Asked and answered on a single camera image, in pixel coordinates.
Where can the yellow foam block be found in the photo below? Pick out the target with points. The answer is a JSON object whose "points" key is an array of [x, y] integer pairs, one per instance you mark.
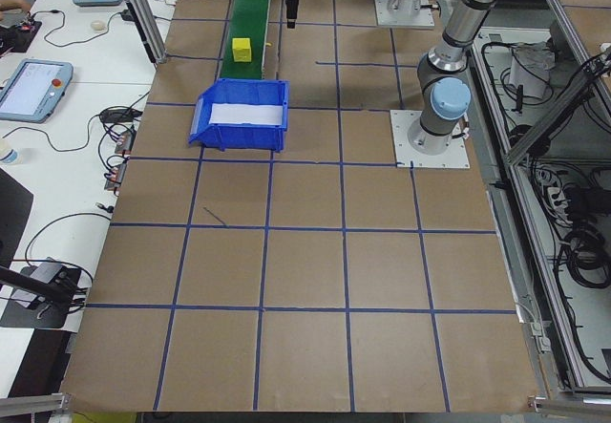
{"points": [[242, 50]]}

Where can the person's hand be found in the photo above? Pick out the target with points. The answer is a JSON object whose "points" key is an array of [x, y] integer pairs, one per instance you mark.
{"points": [[12, 5]]}

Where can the green conveyor belt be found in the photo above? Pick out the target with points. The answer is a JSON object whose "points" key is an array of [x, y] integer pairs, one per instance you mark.
{"points": [[248, 12]]}

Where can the white liner sheet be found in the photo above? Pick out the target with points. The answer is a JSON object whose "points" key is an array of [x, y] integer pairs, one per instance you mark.
{"points": [[246, 113]]}

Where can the blue plastic bin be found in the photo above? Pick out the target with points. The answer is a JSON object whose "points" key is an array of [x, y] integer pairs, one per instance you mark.
{"points": [[238, 136]]}

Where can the small white round object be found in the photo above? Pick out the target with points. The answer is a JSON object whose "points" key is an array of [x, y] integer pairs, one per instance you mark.
{"points": [[98, 25]]}

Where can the black power adapter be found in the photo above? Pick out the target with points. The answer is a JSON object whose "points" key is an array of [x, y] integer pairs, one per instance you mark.
{"points": [[119, 115]]}

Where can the grey connector box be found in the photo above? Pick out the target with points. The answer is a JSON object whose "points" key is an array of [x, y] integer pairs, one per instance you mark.
{"points": [[125, 141], [116, 178]]}

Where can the white crumpled bag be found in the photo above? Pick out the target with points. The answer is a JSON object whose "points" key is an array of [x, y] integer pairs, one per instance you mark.
{"points": [[527, 72]]}

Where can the black mat with electronics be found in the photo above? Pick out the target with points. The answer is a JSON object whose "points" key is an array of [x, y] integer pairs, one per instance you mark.
{"points": [[16, 38]]}

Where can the white power strip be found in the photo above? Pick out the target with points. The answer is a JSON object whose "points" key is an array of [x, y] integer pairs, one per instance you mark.
{"points": [[556, 198]]}

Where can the black monitor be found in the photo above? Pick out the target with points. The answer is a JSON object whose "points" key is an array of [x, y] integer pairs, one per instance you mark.
{"points": [[12, 222]]}

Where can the black stand base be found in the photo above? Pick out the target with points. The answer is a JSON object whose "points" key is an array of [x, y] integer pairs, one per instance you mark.
{"points": [[43, 308]]}

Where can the aluminium profile bar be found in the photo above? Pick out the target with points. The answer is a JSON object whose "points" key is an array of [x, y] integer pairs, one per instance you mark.
{"points": [[33, 403]]}

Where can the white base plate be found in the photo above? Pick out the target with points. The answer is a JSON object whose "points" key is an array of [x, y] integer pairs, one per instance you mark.
{"points": [[406, 19], [429, 155]]}

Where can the aluminium profile post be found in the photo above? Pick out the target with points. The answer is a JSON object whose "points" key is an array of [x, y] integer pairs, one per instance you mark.
{"points": [[143, 17]]}

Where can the black wall plug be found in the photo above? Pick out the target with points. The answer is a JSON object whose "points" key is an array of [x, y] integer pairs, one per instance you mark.
{"points": [[129, 14]]}

